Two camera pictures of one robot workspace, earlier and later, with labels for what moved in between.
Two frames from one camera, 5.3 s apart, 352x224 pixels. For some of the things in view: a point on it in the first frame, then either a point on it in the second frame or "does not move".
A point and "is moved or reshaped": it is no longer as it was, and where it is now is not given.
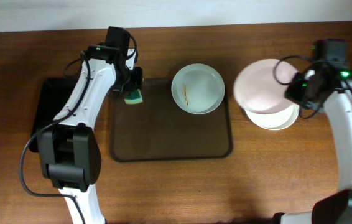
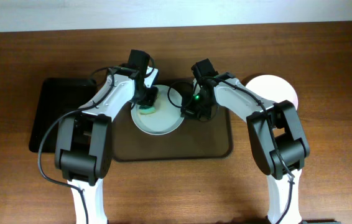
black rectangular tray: x=54 y=93 does not move
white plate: x=275 y=121 is moved or reshaped
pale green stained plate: x=198 y=88 is moved or reshaped
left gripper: x=133 y=83 -> x=148 y=99
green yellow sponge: x=133 y=96 is moved or reshaped
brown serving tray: x=158 y=129 does not move
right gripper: x=296 y=92 -> x=194 y=109
